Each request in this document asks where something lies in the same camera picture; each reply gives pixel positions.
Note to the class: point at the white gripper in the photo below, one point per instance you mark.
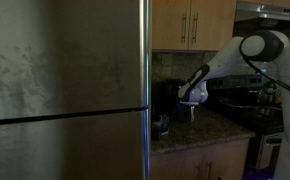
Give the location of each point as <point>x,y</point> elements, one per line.
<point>196,96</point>

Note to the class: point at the black coffee maker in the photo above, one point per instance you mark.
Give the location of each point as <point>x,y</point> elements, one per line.
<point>166,100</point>

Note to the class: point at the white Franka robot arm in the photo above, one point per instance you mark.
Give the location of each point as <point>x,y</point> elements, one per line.
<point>225,61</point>

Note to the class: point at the small dark printed box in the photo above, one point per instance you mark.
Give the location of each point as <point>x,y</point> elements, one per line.
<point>160,127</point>

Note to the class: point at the black kitchen stove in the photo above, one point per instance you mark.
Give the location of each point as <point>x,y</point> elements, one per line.
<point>251,116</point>

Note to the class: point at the wooden base cabinet door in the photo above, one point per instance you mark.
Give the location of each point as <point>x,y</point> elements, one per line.
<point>175,168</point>
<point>228,160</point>

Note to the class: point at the dark bottle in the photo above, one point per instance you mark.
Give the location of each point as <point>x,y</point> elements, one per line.
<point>269,92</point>

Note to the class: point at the small yellow object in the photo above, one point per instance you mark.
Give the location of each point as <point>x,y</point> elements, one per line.
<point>278,99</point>

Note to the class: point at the stainless range hood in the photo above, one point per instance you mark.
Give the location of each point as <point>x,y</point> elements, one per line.
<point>265,13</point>

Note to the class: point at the stainless refrigerator fridge door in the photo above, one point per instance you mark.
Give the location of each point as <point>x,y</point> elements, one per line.
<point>68,60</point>

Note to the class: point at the stainless refrigerator freezer door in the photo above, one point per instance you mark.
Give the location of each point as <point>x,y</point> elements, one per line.
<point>68,150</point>

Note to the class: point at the wide wooden wall cabinet door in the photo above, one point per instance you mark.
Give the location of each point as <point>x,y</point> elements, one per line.
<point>216,25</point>

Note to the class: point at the narrow wooden wall cabinet door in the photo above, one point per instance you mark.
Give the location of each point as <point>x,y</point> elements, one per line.
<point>168,25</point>

